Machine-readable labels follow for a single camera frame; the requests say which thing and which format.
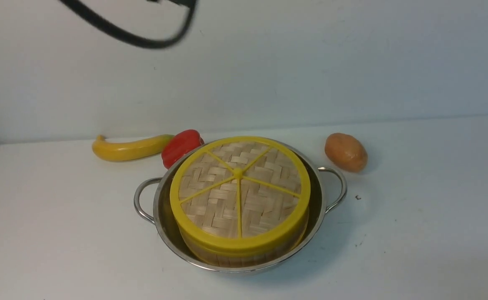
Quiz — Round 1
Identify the yellow-rimmed bamboo steamer lid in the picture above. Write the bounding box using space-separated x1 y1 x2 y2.
169 136 311 256

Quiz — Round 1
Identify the yellow-rimmed bamboo steamer basket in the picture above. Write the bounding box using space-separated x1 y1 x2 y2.
181 209 309 268

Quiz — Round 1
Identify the red bell pepper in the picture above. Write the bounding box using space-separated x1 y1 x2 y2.
161 129 204 169

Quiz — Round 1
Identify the brown potato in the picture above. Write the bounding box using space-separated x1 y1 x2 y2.
324 132 368 173

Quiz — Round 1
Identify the yellow banana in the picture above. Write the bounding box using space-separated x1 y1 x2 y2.
92 135 174 162

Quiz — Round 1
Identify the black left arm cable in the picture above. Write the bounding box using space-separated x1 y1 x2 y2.
58 0 198 49

